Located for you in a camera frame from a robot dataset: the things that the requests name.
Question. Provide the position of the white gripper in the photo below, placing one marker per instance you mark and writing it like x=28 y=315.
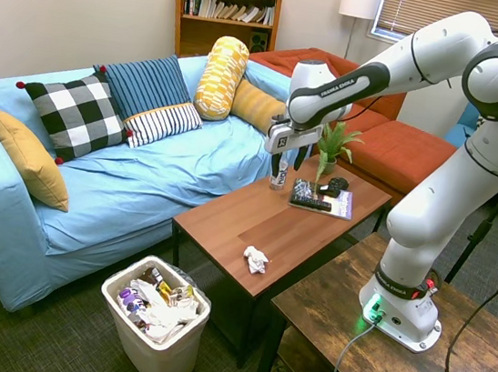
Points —
x=290 y=137

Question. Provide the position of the white tissue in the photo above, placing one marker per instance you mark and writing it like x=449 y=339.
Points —
x=255 y=260

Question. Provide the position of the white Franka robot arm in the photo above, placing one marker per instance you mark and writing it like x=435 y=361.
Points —
x=429 y=210

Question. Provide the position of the beige plastic trash bin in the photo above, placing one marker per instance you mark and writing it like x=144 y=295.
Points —
x=148 y=361

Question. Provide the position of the clear water bottle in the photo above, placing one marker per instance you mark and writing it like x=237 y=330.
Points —
x=278 y=183

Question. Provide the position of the black patterned book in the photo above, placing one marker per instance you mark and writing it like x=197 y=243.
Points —
x=303 y=191

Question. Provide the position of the green potted fern plant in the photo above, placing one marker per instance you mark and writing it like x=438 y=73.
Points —
x=333 y=144

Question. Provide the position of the black game controller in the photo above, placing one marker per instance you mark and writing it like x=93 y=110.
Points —
x=335 y=186

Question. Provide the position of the black remote control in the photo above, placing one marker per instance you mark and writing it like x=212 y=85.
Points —
x=320 y=204

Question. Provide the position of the mustard striped bolster pillow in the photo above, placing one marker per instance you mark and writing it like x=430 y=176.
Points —
x=255 y=104

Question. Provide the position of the purple cover magazine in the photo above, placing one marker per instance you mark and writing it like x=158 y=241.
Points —
x=343 y=206

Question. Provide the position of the wooden coffee table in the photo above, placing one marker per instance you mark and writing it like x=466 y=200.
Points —
x=234 y=225

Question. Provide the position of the yellow patterned bolster pillow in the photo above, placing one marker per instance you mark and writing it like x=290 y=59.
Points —
x=219 y=76

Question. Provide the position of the orange sofa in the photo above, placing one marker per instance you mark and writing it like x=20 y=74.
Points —
x=401 y=146

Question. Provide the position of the black wooden speaker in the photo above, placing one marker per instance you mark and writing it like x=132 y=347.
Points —
x=259 y=41

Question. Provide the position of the white navy striped pillow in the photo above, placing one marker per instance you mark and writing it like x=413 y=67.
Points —
x=165 y=122

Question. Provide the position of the wooden bookshelf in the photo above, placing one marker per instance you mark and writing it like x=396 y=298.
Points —
x=218 y=37

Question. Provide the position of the light blue sofa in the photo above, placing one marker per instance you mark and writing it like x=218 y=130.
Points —
x=138 y=190

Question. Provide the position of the row of paperback books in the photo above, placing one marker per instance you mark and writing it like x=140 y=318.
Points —
x=235 y=11

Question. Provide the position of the blue striped pillow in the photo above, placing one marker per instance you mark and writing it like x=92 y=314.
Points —
x=148 y=81

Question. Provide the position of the white shade floor lamp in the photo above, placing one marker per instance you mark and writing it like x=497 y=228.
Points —
x=359 y=1

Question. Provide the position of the yellow snack wrapper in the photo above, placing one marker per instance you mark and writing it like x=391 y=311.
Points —
x=164 y=288

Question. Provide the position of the brown candy wrapper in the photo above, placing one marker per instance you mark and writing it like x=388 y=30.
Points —
x=152 y=276

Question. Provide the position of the wooden window blinds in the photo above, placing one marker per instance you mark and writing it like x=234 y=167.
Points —
x=414 y=10

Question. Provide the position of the large crumpled white paper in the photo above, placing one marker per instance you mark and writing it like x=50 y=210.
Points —
x=167 y=317

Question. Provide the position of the black tripod stand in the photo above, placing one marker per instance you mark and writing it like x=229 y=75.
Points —
x=482 y=230

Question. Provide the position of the purple label hint bottle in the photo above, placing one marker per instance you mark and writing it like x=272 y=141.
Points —
x=131 y=302

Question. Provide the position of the black white checkered pillow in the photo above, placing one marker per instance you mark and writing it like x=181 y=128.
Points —
x=79 y=113

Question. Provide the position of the plain mustard pillow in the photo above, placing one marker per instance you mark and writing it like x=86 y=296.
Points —
x=32 y=157

